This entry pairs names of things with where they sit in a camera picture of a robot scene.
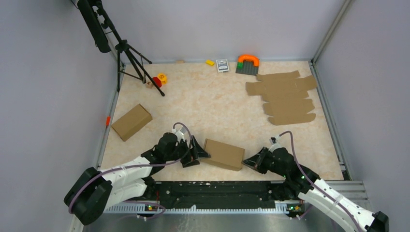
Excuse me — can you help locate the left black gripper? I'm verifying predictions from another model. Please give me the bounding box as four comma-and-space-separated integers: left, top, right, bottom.
164, 135, 210, 167

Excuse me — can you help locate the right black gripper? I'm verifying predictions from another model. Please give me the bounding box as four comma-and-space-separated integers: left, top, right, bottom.
242, 147, 288, 178

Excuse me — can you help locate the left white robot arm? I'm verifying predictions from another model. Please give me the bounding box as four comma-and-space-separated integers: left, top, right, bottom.
63, 132, 211, 225

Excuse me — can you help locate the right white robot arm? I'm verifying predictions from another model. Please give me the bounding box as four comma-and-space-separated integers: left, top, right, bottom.
242, 147, 389, 232

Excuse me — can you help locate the folded brown cardboard box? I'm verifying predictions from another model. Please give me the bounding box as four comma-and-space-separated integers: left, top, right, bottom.
112, 104, 153, 142

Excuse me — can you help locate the stack of flat cardboard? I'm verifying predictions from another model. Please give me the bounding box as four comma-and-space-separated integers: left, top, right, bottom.
245, 71, 317, 126

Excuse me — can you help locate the red round disc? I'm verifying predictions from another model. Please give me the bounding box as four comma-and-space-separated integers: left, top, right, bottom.
152, 77, 162, 88

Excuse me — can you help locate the small wooden cube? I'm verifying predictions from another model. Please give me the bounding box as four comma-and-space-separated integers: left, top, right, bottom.
146, 82, 153, 89

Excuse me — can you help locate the yellow round disc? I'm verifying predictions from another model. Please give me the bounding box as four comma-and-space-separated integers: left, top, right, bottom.
157, 73, 168, 85

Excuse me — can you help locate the dark grey building plate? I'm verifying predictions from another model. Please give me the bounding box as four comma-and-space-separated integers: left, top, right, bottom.
235, 61, 259, 76

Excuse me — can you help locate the yellow toy block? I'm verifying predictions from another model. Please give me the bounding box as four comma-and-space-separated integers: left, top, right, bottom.
205, 59, 215, 66

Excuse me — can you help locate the playing card deck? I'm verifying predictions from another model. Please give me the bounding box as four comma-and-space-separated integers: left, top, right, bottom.
216, 59, 230, 73

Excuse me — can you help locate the orange U-shaped toy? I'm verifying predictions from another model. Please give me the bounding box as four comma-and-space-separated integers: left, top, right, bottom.
237, 54, 260, 67

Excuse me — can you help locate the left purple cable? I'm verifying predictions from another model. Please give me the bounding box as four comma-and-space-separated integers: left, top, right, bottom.
68, 122, 193, 221

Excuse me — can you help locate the purple cable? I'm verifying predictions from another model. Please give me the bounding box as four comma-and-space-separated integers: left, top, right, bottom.
278, 130, 364, 232
68, 122, 193, 221

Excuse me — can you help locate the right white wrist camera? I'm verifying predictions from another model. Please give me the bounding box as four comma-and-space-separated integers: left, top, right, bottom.
268, 136, 282, 153

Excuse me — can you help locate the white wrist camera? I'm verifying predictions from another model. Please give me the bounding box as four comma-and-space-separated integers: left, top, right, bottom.
268, 136, 282, 153
172, 126, 189, 142

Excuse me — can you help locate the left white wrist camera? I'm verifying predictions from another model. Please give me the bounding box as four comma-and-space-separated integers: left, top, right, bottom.
172, 126, 189, 142

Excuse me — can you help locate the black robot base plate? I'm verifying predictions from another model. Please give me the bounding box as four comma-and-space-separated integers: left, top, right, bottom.
135, 181, 307, 212

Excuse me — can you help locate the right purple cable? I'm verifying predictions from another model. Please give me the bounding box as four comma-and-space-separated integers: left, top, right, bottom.
278, 130, 364, 232

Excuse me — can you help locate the orange clip on frame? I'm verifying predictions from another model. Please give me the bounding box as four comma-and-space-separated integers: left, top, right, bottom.
105, 116, 111, 127

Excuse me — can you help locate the black camera tripod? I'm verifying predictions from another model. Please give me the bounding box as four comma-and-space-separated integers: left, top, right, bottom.
76, 0, 165, 97

